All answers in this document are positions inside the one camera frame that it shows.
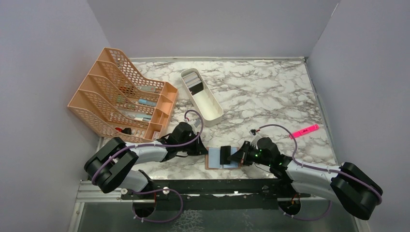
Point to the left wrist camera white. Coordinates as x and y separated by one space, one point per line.
195 125

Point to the white oblong plastic tray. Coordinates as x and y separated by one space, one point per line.
204 102

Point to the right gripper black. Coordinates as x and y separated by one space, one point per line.
241 155

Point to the pink highlighter marker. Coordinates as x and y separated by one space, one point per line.
304 131

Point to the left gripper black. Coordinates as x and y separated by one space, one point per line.
199 149

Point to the stack of credit cards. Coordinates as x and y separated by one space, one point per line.
193 83

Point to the blue item in organizer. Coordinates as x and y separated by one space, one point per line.
147 102

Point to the black mounting rail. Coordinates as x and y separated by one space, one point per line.
213 194

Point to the red black item in organizer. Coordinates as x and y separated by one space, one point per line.
124 130

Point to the brown leather card holder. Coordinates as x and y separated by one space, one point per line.
216 159

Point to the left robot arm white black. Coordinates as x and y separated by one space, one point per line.
111 166

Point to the orange mesh file organizer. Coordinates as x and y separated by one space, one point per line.
108 98

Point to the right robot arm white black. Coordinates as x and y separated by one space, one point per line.
346 185

